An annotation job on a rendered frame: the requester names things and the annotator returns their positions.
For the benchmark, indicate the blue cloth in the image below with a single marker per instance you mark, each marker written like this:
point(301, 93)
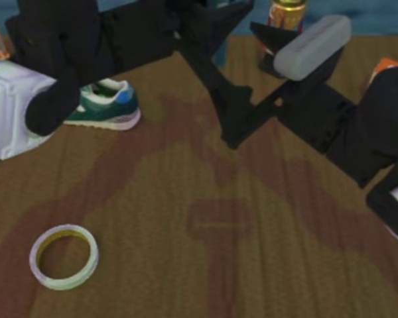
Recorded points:
point(368, 16)

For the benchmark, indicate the golden drink can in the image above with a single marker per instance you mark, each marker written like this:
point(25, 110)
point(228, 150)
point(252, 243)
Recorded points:
point(287, 15)

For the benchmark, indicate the green and white sneaker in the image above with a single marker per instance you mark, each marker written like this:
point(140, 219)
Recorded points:
point(109, 111)

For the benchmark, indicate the grey oblong case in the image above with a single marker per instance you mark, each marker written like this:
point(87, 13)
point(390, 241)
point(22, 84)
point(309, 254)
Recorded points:
point(311, 46)

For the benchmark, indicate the clear tape roll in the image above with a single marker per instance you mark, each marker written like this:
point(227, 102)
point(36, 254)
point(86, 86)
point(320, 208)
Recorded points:
point(93, 255)

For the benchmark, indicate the orange and white packet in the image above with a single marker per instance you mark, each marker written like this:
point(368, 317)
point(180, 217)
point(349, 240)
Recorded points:
point(383, 66)

